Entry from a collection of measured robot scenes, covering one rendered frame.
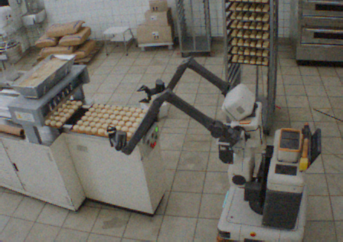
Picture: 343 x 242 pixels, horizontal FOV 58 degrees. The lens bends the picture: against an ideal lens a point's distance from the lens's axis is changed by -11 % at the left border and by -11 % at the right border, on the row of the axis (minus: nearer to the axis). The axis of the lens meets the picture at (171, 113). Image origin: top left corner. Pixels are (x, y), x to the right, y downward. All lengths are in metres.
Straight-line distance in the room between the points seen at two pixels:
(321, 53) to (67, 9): 4.75
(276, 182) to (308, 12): 3.35
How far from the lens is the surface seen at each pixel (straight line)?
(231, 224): 2.58
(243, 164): 2.34
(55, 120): 2.84
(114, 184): 2.87
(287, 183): 2.19
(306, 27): 5.20
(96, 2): 6.63
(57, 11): 7.08
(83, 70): 2.96
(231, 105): 2.08
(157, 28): 5.91
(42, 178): 3.10
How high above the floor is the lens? 2.31
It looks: 33 degrees down
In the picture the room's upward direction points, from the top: 7 degrees counter-clockwise
